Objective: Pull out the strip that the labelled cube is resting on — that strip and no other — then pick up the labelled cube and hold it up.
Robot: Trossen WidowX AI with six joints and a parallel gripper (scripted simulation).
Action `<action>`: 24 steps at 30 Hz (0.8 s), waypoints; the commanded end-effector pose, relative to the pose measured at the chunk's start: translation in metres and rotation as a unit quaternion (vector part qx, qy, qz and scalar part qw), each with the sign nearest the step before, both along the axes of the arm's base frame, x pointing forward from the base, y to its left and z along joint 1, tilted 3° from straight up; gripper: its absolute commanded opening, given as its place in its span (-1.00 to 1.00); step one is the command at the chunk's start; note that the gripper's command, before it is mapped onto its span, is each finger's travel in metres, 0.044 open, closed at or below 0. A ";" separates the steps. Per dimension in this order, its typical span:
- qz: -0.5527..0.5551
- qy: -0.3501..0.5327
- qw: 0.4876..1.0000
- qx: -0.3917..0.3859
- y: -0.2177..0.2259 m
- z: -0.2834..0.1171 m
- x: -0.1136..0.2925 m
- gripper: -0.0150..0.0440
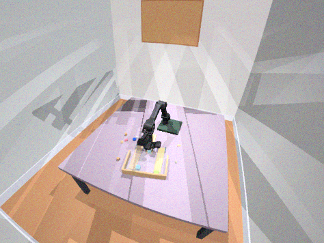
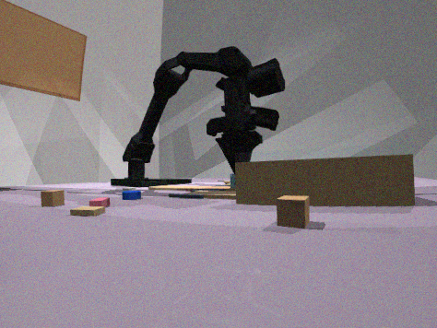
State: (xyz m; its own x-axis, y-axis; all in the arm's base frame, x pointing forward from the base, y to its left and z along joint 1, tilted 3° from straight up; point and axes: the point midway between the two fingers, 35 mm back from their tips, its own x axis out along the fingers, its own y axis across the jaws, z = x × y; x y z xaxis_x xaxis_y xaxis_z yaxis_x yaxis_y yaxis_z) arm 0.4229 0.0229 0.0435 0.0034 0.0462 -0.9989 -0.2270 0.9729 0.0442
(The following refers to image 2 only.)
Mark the brown cube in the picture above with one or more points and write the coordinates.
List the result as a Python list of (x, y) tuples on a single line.
[(52, 198), (293, 211)]

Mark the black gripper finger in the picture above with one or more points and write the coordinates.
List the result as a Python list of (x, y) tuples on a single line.
[(231, 145), (249, 147)]

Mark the olive-brown flat strip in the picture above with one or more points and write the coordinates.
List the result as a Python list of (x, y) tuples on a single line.
[(87, 211)]

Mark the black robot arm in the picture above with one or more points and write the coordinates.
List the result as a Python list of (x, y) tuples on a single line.
[(262, 80)]

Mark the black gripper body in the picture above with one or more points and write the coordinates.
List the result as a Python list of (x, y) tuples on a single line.
[(233, 122)]

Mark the pink block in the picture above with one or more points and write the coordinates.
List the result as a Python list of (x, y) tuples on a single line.
[(103, 201)]

